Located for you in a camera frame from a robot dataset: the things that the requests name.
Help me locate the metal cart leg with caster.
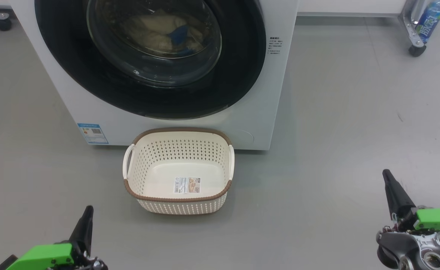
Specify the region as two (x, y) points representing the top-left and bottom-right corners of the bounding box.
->
(399, 0), (431, 58)

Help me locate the blue label water bottle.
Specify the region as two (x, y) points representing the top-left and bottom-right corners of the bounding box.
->
(416, 0), (440, 44)

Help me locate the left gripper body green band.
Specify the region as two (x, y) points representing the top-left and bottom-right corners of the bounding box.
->
(15, 243), (108, 270)

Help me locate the white product label sticker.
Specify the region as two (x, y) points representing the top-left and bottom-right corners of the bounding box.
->
(173, 177), (202, 195)

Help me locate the white front-load washing machine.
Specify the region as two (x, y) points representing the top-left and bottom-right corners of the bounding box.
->
(9, 0), (299, 151)

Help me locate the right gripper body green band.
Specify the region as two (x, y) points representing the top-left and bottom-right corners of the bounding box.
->
(383, 208), (440, 242)

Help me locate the cream laundry basket brown rim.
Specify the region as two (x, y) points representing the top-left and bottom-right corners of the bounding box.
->
(122, 127), (236, 216)

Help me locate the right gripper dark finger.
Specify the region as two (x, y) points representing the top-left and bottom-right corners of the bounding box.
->
(382, 169), (417, 226)

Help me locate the blue energy label sticker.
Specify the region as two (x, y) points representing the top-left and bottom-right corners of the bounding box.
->
(76, 122), (109, 145)

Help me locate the black glass washing machine door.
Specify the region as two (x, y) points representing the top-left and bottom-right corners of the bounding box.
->
(34, 0), (267, 121)

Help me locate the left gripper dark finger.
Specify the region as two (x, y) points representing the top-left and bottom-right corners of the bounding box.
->
(69, 205), (94, 258)

